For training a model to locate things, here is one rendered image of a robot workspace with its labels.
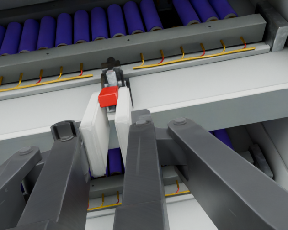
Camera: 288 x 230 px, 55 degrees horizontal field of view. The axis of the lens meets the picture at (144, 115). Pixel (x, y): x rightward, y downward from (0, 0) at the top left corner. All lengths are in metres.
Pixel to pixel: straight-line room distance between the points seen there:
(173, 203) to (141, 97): 0.18
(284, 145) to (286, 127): 0.03
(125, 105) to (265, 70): 0.17
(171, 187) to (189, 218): 0.05
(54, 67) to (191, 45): 0.14
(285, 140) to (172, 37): 0.18
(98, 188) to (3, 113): 0.16
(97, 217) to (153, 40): 0.24
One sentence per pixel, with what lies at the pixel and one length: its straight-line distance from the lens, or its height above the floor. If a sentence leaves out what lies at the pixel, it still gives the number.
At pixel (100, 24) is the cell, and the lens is 0.33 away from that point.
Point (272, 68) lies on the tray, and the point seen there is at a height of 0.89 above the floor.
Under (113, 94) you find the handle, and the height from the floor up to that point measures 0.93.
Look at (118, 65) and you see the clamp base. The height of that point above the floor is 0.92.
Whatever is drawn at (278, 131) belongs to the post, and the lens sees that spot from 0.38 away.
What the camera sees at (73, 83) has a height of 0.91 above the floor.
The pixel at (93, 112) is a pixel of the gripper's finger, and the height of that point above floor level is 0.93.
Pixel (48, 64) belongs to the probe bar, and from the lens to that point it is 0.30.
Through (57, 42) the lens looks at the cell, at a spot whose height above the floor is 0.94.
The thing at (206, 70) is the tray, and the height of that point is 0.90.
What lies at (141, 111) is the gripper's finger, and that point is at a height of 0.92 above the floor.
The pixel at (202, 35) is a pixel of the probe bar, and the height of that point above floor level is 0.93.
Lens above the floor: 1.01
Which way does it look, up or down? 30 degrees down
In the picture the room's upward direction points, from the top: 10 degrees counter-clockwise
